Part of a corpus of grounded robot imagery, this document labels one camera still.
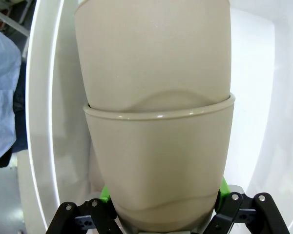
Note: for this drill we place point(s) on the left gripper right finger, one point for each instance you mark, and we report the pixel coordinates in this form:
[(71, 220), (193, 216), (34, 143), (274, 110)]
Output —
[(249, 214)]

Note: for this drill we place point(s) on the person in blue shirt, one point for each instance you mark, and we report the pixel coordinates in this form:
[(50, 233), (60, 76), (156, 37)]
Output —
[(2, 97)]

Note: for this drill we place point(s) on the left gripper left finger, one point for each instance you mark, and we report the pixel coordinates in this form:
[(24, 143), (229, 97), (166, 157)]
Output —
[(88, 214)]

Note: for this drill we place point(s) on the white plastic basket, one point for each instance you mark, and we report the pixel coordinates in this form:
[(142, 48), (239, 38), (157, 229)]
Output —
[(46, 122)]

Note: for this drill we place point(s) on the brown plastic cup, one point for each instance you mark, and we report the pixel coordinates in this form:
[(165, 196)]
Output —
[(161, 158), (153, 53)]

